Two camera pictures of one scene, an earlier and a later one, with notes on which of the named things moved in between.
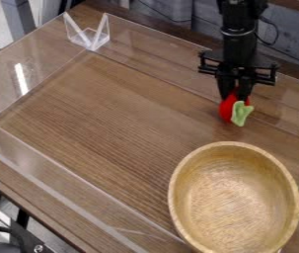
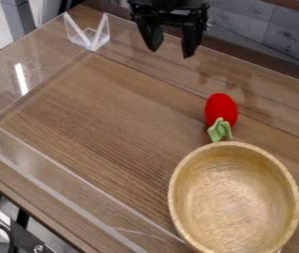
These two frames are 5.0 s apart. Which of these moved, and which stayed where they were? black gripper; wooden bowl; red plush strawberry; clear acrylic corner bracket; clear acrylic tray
Moved: red plush strawberry; black gripper
Stayed: clear acrylic corner bracket; clear acrylic tray; wooden bowl
